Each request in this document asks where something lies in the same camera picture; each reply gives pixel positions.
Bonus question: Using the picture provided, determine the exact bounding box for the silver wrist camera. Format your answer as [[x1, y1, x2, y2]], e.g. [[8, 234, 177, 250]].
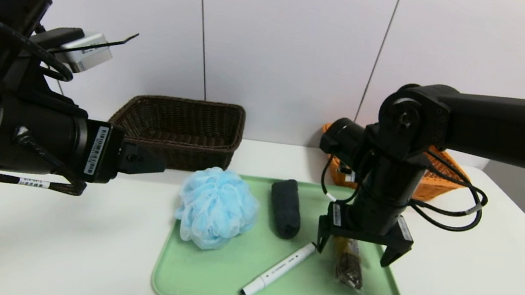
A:
[[337, 163, 360, 185], [57, 29, 115, 78]]

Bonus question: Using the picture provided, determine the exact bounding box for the braided labelled left arm cable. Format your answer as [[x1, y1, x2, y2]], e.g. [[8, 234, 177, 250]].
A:
[[0, 125, 93, 197]]

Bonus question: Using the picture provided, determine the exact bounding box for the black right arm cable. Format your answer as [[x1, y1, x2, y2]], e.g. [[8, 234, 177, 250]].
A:
[[317, 135, 493, 236]]

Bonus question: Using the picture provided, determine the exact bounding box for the light green plastic tray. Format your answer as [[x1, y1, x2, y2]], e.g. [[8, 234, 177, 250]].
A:
[[149, 165, 418, 295]]

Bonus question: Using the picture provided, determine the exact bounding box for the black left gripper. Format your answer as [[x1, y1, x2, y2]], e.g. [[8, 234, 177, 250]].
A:
[[16, 101, 171, 192]]

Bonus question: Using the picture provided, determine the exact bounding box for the orange wicker basket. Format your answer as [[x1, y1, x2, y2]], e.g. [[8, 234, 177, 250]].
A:
[[315, 121, 475, 206]]

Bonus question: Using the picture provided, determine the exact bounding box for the thin black zip tie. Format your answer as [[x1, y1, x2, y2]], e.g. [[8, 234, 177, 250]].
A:
[[49, 24, 140, 65]]

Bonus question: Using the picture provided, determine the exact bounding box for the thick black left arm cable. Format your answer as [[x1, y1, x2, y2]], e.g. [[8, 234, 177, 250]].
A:
[[0, 2, 82, 83]]

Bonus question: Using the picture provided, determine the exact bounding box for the dark grey towel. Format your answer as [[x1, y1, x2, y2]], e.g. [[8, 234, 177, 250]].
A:
[[265, 177, 306, 241]]

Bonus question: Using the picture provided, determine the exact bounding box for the white marker pen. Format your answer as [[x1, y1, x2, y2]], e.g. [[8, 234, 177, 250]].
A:
[[239, 235, 317, 295]]

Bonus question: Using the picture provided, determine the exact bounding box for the light blue mesh bath sponge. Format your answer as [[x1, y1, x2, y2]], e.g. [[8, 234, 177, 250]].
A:
[[172, 163, 264, 256]]

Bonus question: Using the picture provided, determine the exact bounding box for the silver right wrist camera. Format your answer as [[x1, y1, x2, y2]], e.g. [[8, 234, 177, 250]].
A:
[[337, 163, 360, 185]]

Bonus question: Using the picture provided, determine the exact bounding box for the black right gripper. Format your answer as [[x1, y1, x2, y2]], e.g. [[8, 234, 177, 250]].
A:
[[314, 187, 420, 271]]

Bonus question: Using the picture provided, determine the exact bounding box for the chocolate candy packet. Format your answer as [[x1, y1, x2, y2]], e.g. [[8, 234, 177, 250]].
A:
[[328, 236, 371, 293]]

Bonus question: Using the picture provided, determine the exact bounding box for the dark brown wicker basket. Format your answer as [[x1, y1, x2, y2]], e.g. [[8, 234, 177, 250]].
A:
[[104, 90, 248, 178]]

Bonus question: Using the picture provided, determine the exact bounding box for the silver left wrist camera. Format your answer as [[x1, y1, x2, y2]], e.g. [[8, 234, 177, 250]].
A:
[[57, 29, 115, 78]]

